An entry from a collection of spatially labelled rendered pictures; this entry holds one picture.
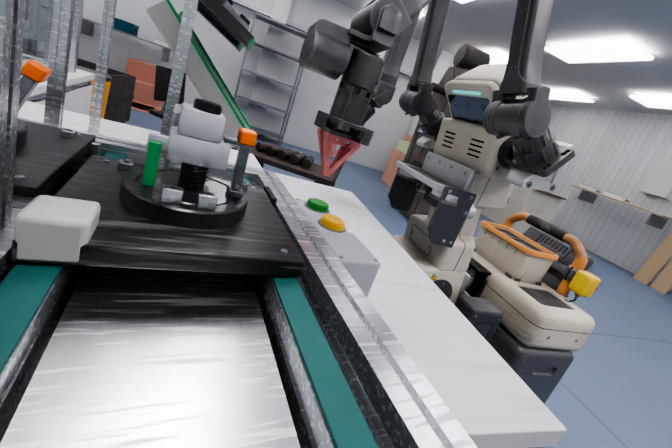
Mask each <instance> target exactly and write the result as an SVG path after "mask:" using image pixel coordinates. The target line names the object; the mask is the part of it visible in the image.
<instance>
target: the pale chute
mask: <svg viewBox="0 0 672 448"><path fill-rule="evenodd" d="M146 11H147V13H148V14H149V16H150V17H151V19H152V21H153V22H154V24H155V25H156V27H157V28H158V30H159V32H160V33H161V35H162V36H163V38H164V39H165V41H166V43H167V44H168V46H169V47H170V49H171V50H172V52H173V54H174V55H175V51H176V46H177V41H178V35H179V30H180V25H181V19H182V14H183V11H181V12H180V13H178V14H177V12H176V10H175V8H174V7H173V5H172V3H171V2H170V0H163V1H161V2H159V3H157V4H155V5H153V6H151V7H149V8H148V9H146ZM185 72H186V74H187V76H188V77H189V79H190V80H191V82H192V83H193V85H194V87H195V88H196V90H197V91H198V93H199V94H200V96H201V98H202V99H204V100H208V101H211V102H214V103H217V104H219V105H221V107H222V112H221V113H222V114H223V115H224V117H225V118H226V124H225V129H224V134H225V135H226V136H229V137H234V138H237V136H238V131H239V128H246V129H251V126H250V125H249V123H248V121H247V120H246V118H245V116H244V114H243V113H242V111H241V109H240V108H239V106H238V104H237V103H236V101H235V99H234V98H233V96H232V94H231V92H230V91H229V89H228V87H227V86H226V84H225V82H224V81H223V79H222V77H221V76H220V74H219V72H218V71H217V69H216V67H215V65H214V64H213V62H212V60H211V59H210V57H209V55H208V54H207V52H206V50H205V49H204V47H203V45H202V43H201V42H200V40H199V38H198V37H197V35H196V33H195V32H194V30H193V31H192V36H191V41H190V46H189V51H188V56H187V61H186V66H185Z"/></svg>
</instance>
